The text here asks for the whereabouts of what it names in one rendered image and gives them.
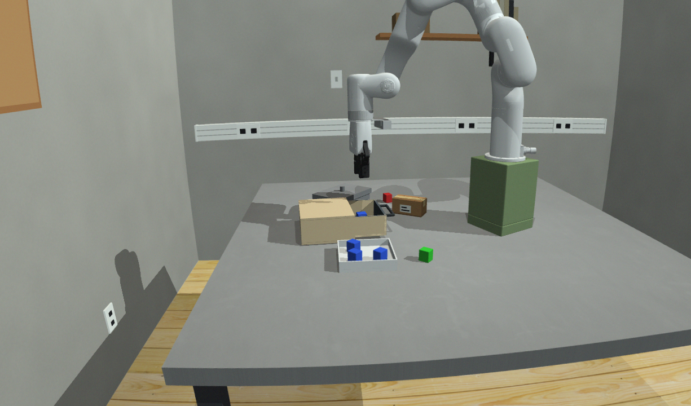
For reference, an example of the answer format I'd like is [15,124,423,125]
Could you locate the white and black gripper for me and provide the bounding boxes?
[348,120,372,178]

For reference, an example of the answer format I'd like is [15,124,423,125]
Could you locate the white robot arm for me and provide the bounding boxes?
[347,0,536,162]

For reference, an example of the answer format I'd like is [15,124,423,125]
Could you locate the brown cardboard box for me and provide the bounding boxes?
[392,195,427,217]

